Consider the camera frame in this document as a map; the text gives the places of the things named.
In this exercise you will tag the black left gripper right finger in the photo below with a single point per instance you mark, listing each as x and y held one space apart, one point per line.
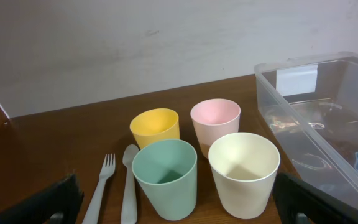
300 202

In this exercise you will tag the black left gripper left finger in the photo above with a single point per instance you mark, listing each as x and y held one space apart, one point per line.
58 203

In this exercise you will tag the yellow plastic cup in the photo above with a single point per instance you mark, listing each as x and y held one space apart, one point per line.
155 125

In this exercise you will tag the clear plastic container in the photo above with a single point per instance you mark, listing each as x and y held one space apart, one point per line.
311 106

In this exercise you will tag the white plastic fork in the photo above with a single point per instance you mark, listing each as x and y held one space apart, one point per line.
108 168

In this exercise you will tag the cream plastic cup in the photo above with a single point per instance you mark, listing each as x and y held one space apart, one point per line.
244 167

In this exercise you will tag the white plastic spoon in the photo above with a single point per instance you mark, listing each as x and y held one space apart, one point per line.
129 203

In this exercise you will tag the green plastic cup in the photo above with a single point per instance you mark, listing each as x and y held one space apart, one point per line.
167 173

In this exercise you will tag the pink plastic cup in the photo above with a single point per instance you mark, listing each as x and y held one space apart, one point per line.
214 118

